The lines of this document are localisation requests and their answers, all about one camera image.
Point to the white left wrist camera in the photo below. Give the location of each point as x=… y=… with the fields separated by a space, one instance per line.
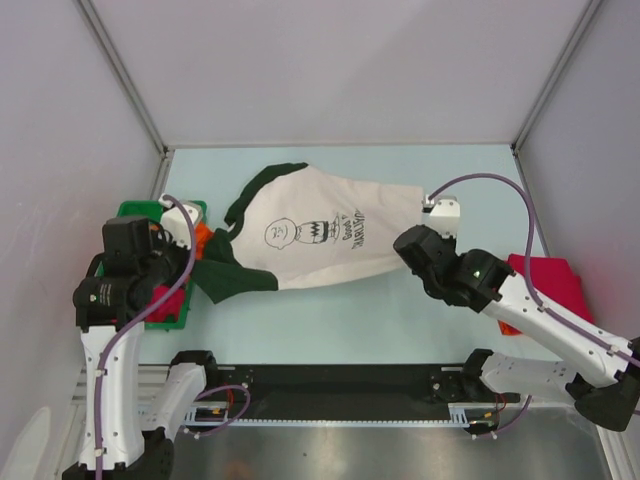
x=174 y=220

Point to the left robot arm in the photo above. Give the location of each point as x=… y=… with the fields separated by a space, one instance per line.
x=119 y=443

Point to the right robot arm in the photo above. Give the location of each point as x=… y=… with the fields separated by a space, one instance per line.
x=595 y=371

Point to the slotted cable duct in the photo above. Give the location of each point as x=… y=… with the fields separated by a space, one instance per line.
x=427 y=414

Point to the aluminium frame rail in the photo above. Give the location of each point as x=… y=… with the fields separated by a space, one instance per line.
x=150 y=380

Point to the left aluminium corner post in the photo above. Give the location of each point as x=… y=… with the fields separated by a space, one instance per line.
x=97 y=28

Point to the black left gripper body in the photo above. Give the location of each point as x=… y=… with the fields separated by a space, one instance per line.
x=167 y=257

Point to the orange t-shirt in bin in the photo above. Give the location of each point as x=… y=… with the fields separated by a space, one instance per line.
x=203 y=235

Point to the folded orange t-shirt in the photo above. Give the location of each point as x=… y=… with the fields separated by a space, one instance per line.
x=508 y=330

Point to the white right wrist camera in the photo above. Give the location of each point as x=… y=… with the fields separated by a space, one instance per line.
x=442 y=214

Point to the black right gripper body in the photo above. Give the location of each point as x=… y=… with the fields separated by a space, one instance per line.
x=447 y=240

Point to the pink t-shirt in bin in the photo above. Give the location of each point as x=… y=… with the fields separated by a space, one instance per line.
x=169 y=310

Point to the white and green t-shirt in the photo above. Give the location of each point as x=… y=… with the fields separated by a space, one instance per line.
x=294 y=226

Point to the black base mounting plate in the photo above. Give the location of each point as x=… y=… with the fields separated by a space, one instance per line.
x=389 y=386

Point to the right aluminium corner post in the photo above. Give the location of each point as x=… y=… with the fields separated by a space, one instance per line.
x=559 y=68

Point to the green plastic bin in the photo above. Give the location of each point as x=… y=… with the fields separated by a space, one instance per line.
x=185 y=310

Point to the folded pink t-shirt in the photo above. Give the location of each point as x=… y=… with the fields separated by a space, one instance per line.
x=554 y=278

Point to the aluminium corner post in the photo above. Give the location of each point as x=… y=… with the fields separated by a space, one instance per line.
x=97 y=28
x=559 y=68

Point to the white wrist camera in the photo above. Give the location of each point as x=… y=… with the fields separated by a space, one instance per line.
x=442 y=214
x=174 y=220

